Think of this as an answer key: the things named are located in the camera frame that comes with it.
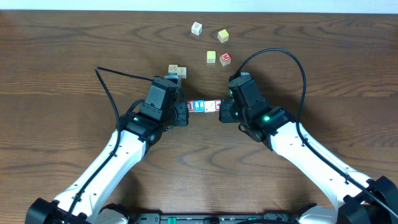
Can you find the red U block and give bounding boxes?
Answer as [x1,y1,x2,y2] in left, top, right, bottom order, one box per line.
[187,100,195,112]

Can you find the red A block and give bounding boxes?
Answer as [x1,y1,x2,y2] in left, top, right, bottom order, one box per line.
[215,100,221,111]

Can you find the blue J block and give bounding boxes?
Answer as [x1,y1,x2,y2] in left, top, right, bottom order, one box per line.
[194,100,205,113]

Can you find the white block red dots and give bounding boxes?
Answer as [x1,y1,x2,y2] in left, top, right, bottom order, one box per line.
[204,100,216,113]

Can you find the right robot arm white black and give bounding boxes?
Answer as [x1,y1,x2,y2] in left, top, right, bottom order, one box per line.
[220,74,397,223]

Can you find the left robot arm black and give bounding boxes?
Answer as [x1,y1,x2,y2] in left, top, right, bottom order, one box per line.
[25,77,188,223]

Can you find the white block black text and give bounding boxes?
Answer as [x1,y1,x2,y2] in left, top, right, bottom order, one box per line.
[177,67,187,79]

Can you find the white block blue picture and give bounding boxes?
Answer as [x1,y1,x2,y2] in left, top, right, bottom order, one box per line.
[168,64,178,75]

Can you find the red M block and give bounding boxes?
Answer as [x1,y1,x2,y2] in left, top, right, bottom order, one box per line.
[220,52,232,66]

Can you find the yellow-green block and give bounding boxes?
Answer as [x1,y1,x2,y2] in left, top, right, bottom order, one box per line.
[206,50,216,63]

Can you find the yellow block top right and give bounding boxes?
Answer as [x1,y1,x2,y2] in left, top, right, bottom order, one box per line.
[218,29,229,43]

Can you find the white block top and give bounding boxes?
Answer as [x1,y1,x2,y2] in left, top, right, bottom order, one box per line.
[191,22,203,35]

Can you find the right camera cable black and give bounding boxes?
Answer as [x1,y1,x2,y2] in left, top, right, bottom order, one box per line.
[231,47,398,215]

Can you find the camera cable black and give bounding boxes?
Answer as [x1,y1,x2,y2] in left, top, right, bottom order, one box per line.
[231,47,398,215]
[63,66,155,223]

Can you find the left camera cable black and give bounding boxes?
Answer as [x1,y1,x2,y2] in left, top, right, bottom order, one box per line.
[63,66,155,223]

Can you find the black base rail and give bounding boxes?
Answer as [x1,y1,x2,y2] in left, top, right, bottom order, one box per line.
[102,203,340,224]

